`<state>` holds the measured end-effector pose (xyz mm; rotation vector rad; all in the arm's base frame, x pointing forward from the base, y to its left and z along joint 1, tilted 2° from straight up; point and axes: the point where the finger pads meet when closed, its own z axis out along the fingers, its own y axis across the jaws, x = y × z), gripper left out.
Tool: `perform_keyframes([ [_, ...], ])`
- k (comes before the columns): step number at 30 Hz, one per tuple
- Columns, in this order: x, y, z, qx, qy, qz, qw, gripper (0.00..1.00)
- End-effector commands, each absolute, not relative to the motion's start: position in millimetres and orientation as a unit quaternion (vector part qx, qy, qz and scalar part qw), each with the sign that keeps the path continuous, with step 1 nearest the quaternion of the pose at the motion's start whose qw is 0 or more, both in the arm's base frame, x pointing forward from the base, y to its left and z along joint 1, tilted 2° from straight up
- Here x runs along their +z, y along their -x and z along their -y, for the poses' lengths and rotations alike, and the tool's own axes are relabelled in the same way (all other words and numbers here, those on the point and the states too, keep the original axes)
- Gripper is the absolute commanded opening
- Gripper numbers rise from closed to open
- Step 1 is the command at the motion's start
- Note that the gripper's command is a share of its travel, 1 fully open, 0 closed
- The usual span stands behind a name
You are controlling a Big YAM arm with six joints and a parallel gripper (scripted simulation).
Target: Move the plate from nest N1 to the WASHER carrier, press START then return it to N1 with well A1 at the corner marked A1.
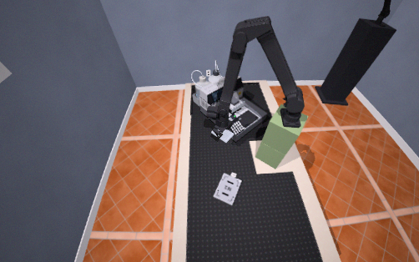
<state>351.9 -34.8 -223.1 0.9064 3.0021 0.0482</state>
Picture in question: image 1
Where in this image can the white plastic bottle with cap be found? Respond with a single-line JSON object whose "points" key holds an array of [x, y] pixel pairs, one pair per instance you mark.
{"points": [[202, 82]]}

